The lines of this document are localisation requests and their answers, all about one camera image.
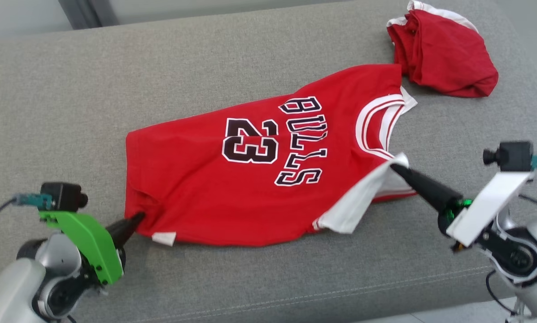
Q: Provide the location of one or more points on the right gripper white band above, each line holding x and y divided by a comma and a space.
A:
488, 211

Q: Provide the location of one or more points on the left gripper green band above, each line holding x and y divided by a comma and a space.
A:
93, 246

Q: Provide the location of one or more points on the red Bulls basketball jersey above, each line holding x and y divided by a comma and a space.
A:
196, 193

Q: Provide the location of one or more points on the red basketball shorts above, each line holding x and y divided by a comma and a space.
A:
447, 58

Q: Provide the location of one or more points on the grey fabric sofa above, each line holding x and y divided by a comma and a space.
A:
71, 112

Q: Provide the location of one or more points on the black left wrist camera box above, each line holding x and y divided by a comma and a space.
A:
59, 195

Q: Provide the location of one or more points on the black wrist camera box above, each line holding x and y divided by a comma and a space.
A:
59, 195
515, 157

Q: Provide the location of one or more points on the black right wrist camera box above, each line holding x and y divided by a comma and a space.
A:
515, 157

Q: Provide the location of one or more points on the teal left camera connector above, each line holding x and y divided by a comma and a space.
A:
30, 200

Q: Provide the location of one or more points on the grey partition post with latch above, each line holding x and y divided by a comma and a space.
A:
86, 11

